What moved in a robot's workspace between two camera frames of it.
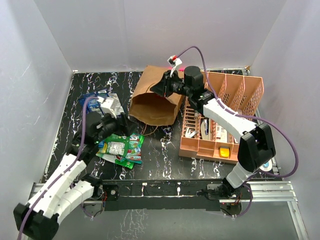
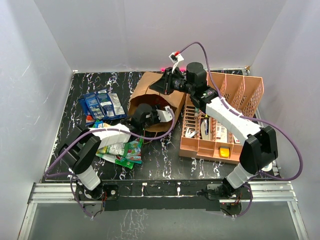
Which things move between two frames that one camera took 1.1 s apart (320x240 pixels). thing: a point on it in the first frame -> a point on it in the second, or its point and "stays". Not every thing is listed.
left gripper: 123,123 -> 157,119
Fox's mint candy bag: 134,155 stays
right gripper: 163,87 stays
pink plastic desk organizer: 213,139 stays
